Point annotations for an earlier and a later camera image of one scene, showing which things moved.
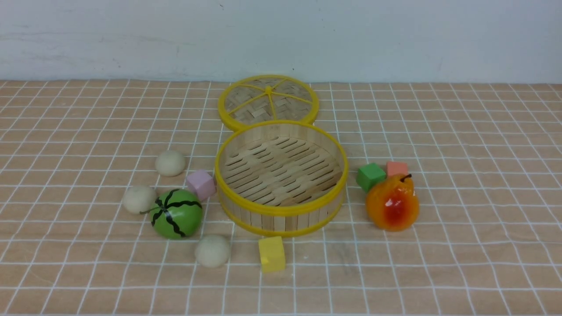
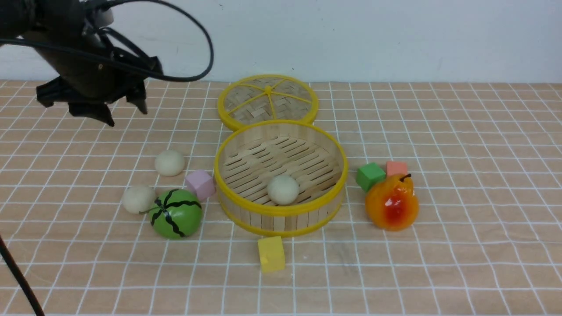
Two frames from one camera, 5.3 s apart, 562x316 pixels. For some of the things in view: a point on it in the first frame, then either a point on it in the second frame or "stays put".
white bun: (213, 251) -> (283, 190)
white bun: (170, 163) stays put
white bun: (139, 199) stays put
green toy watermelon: (176, 213) stays put
